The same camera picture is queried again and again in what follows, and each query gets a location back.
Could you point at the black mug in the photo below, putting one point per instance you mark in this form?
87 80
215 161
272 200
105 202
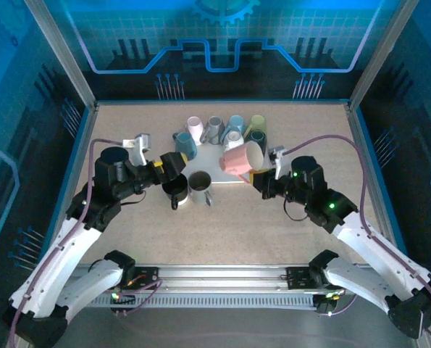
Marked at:
175 186

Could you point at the teal blue mug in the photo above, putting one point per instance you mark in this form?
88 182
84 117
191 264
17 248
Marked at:
185 145

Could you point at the salmon pink faceted mug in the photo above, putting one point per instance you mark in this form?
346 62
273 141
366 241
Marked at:
237 161

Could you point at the grey plastic tray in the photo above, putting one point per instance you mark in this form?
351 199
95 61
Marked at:
208 166

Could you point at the round grey mug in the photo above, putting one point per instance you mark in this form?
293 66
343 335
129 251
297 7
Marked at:
198 197

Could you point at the dark green mug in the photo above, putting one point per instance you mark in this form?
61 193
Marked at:
256 137

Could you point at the pale pink mug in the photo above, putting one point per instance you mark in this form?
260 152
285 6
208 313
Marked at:
195 128

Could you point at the white faceted mug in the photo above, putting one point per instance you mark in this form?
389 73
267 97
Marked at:
232 138

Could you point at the yellow-green mug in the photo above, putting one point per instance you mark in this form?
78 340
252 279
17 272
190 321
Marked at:
258 124

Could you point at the dark grey faceted mug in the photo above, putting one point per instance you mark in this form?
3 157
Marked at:
215 127

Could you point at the light blue mug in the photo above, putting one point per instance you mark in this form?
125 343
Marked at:
236 125

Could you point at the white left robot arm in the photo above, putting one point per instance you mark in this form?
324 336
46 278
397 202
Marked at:
70 253

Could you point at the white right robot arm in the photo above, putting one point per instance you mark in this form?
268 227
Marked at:
371 259

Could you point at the aluminium frame rail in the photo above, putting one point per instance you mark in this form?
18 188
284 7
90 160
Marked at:
372 174
78 163

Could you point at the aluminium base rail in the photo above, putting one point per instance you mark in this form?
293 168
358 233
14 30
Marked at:
218 277

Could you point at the aluminium frame post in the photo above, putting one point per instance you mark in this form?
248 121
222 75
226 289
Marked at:
381 50
55 47

